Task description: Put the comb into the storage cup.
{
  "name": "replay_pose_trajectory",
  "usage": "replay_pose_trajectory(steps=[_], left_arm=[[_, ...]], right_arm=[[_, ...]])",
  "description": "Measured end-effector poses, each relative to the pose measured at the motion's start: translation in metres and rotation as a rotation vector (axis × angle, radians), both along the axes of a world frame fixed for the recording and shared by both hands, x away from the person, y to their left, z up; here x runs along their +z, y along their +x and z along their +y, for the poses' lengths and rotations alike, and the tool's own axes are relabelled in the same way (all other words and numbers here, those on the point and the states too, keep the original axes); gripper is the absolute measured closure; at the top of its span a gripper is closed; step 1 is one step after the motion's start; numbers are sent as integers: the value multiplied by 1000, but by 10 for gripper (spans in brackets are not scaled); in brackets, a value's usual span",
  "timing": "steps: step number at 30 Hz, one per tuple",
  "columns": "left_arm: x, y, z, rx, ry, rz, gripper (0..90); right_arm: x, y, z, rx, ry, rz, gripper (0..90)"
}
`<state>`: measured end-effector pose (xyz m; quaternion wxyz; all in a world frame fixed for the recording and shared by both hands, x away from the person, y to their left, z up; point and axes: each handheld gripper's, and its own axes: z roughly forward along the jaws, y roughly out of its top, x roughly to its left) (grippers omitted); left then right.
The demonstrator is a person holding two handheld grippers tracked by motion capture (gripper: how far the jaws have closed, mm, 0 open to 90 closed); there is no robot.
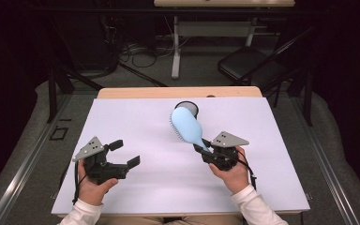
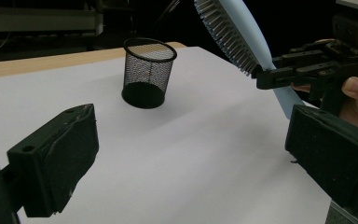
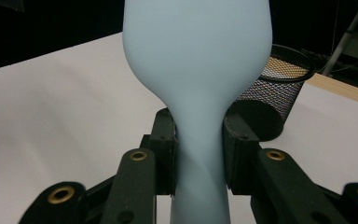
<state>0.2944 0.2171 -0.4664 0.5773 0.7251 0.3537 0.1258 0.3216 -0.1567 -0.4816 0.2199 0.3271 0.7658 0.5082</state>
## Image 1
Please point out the white table cover sheet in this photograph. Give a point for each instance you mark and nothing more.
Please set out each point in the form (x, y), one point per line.
(137, 125)

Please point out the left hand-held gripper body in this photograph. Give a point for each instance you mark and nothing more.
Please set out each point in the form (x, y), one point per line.
(106, 170)

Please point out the black metal stand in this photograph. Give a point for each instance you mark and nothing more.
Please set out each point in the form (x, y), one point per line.
(308, 100)
(52, 93)

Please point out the person's left hand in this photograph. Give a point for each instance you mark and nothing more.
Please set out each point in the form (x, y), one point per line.
(90, 192)

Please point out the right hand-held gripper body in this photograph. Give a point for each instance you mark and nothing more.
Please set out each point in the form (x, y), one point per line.
(222, 161)

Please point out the metal floor rail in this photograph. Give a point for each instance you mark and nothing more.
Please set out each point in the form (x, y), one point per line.
(328, 168)
(22, 170)

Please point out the black folding chair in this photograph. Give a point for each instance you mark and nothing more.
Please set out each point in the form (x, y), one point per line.
(247, 64)

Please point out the white-legged desk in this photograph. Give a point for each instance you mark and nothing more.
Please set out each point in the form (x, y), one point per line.
(176, 47)

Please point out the black mesh pen cup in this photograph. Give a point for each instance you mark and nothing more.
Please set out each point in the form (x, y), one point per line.
(193, 108)

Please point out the light blue hairbrush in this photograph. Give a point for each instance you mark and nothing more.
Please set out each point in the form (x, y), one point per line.
(186, 125)

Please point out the person's right hand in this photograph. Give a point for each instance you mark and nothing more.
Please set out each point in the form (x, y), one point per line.
(236, 179)

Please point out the light wooden table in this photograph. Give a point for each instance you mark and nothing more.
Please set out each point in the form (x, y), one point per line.
(168, 92)

